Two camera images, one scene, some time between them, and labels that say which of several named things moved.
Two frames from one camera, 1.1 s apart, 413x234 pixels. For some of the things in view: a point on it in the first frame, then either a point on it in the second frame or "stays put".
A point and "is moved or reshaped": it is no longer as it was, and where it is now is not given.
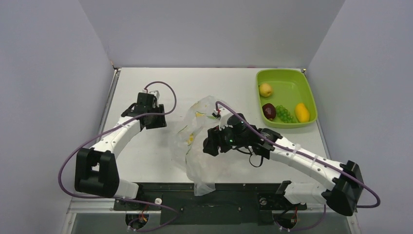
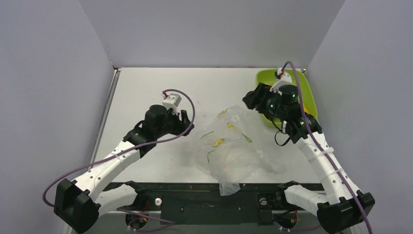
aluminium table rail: (114, 77) stays put
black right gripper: (214, 140) → (258, 98)
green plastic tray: (288, 86) stays put
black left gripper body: (156, 121) → (172, 125)
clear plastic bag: (203, 170) is moved or reshaped
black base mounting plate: (248, 204) stays put
